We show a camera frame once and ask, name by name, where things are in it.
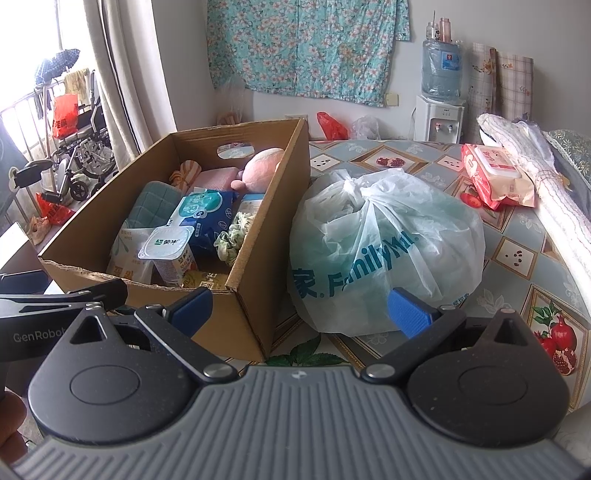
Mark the blue paper box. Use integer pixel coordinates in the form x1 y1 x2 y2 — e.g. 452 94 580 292
238 193 266 217

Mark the teal towel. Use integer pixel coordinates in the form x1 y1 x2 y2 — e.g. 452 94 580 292
121 181 183 232

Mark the cream curtain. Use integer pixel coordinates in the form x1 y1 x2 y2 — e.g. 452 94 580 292
85 0 178 160

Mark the pink mesh sponge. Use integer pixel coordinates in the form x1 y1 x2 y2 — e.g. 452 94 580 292
196 167 238 190

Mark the green floral scrunchie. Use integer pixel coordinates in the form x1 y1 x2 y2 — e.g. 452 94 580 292
213 211 254 266

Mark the grey quilt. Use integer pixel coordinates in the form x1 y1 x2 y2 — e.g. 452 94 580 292
549 148 591 204

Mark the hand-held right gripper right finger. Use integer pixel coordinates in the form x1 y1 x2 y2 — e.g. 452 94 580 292
360 286 532 384

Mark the floral wall cloth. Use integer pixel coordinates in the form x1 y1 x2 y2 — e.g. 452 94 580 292
207 0 411 108

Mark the plaid oilcloth roll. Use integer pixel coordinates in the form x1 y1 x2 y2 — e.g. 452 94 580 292
496 51 534 121

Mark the yellow hanging towel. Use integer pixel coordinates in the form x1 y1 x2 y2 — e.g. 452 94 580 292
65 68 90 104

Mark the red hanging bag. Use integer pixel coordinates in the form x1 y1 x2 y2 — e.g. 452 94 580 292
52 92 79 139

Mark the circle print quilt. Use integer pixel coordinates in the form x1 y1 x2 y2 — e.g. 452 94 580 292
0 120 28 222

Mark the orange striped cloth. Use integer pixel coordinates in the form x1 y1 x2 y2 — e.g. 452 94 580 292
168 159 202 188

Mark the blue wet wipes pack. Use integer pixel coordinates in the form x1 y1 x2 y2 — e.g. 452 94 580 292
166 190 238 261

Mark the red plastic bag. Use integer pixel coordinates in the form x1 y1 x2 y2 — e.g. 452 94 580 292
316 112 349 140

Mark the pink plush toy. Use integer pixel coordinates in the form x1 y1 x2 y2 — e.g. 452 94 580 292
230 148 284 193

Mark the gold packet box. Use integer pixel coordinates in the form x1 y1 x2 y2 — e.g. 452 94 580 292
182 270 232 291

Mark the clear plastic bag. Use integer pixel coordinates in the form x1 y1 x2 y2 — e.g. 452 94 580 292
351 115 383 140

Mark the blue umbrella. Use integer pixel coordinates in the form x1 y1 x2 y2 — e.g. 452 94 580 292
34 48 80 86

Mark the pink wet wipes pack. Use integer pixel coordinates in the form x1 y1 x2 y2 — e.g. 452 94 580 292
461 143 536 210

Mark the white plastic shopping bag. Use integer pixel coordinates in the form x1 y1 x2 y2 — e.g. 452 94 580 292
287 168 486 335

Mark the white water dispenser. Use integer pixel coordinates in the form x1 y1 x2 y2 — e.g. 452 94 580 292
413 95 466 144

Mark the white quilted blanket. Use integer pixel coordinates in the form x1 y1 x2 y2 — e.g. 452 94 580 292
477 113 591 296

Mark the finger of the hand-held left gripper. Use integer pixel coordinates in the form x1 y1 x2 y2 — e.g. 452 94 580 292
0 278 127 318

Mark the person's left hand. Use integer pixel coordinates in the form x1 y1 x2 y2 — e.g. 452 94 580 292
0 394 28 467

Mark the blue water jug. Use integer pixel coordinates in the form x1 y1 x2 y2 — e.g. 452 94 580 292
421 39 464 104

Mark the white yogurt cup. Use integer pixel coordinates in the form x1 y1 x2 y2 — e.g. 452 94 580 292
137 226 199 287

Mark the floral oilcloth roll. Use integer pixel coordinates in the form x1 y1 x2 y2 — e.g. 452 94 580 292
468 42 499 121

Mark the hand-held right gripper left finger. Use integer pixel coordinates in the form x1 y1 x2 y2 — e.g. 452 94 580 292
62 286 234 384

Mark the white packet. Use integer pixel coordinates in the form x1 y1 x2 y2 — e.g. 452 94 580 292
106 228 155 282

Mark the cardboard box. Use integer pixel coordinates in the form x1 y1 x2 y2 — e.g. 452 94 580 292
38 117 311 362

